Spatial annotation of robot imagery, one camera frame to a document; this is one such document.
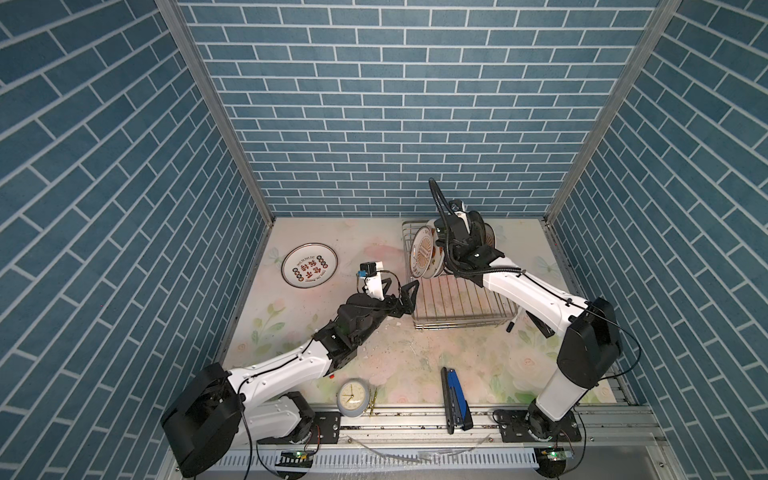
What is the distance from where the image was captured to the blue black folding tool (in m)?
0.75

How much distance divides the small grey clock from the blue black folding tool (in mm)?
215

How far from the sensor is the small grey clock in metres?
0.75
